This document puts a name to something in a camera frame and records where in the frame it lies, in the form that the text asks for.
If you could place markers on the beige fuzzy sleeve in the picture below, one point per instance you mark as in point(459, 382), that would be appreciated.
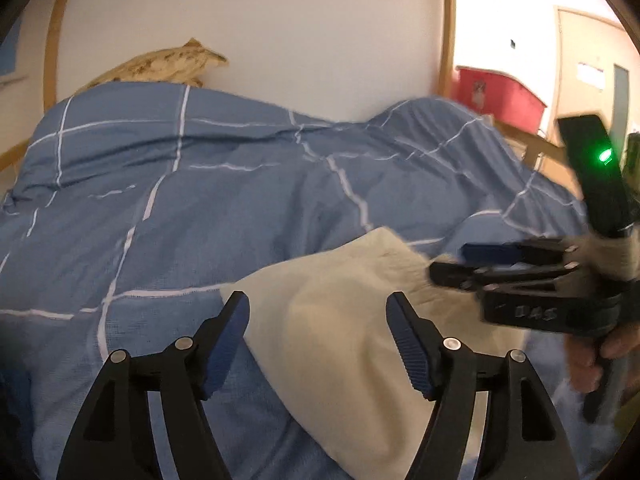
point(605, 257)

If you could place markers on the white paper notice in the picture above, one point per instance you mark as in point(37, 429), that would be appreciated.
point(592, 76)

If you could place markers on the beige door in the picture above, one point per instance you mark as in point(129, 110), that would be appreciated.
point(575, 95)

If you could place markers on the blue checked duvet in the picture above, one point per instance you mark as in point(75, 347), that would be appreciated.
point(200, 210)

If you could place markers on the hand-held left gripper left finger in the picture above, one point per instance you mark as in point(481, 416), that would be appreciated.
point(227, 345)

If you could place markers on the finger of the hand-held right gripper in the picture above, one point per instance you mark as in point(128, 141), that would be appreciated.
point(505, 251)
point(480, 275)

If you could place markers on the cream shorts pants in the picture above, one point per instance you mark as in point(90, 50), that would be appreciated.
point(340, 320)

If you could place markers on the wooden bunk bed frame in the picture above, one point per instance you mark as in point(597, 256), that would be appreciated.
point(447, 35)

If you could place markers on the red storage bin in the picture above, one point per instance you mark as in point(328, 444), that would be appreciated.
point(500, 97)

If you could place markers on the blue window blind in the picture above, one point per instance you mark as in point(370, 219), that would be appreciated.
point(9, 50)

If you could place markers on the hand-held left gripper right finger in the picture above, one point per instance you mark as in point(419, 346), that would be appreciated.
point(410, 345)

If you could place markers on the person's right hand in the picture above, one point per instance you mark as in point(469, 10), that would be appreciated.
point(582, 365)

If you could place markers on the beige patterned pillow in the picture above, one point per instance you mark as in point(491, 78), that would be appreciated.
point(160, 65)

